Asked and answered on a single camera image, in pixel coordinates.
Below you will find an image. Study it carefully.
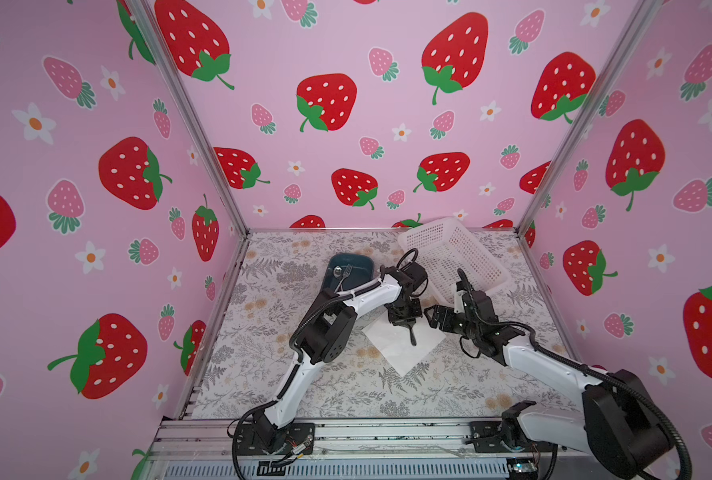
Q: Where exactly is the white paper napkin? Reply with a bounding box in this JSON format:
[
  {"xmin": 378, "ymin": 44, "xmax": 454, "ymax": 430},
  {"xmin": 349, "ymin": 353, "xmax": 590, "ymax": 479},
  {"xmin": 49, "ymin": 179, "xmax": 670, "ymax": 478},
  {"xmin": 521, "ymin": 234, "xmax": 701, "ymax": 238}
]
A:
[{"xmin": 363, "ymin": 314, "xmax": 446, "ymax": 377}]

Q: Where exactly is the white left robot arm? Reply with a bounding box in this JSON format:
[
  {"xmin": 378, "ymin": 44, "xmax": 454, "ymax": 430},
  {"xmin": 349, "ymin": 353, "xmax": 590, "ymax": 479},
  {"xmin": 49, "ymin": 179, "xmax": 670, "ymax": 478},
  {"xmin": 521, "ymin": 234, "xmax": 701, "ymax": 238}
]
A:
[{"xmin": 251, "ymin": 262, "xmax": 428, "ymax": 448}]

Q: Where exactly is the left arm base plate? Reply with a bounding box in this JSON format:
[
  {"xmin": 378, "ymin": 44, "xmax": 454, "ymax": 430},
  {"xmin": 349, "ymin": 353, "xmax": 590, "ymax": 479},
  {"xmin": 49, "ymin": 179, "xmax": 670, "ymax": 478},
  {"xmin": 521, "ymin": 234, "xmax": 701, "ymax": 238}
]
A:
[{"xmin": 233, "ymin": 422, "xmax": 316, "ymax": 456}]

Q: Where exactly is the white perforated plastic basket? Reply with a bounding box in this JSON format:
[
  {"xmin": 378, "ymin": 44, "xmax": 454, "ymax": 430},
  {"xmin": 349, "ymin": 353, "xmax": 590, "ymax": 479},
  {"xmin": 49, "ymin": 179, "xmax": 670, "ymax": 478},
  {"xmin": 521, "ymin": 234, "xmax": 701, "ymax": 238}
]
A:
[{"xmin": 398, "ymin": 218, "xmax": 511, "ymax": 306}]

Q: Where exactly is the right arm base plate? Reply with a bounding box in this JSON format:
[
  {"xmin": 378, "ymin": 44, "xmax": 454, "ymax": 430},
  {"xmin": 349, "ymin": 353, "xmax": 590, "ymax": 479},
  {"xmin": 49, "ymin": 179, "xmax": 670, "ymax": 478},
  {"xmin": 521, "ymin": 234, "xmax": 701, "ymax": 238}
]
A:
[{"xmin": 465, "ymin": 419, "xmax": 553, "ymax": 454}]

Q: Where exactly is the silver fork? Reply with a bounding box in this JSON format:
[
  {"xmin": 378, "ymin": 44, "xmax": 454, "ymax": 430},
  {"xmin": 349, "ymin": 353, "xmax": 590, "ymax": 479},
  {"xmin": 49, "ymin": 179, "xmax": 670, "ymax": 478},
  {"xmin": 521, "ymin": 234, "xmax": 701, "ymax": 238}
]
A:
[{"xmin": 335, "ymin": 264, "xmax": 353, "ymax": 292}]

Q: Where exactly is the teal plastic tray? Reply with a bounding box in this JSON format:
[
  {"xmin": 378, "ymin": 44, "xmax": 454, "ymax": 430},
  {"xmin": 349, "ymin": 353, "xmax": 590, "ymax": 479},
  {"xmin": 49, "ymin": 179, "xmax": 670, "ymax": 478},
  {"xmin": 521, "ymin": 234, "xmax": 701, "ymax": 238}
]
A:
[{"xmin": 321, "ymin": 253, "xmax": 375, "ymax": 292}]

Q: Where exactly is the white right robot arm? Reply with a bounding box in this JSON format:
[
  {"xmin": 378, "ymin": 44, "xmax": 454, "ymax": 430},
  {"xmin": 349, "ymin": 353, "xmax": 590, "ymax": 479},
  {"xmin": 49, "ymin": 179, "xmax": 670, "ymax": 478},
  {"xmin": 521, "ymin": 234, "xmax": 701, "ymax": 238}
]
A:
[{"xmin": 424, "ymin": 274, "xmax": 694, "ymax": 479}]

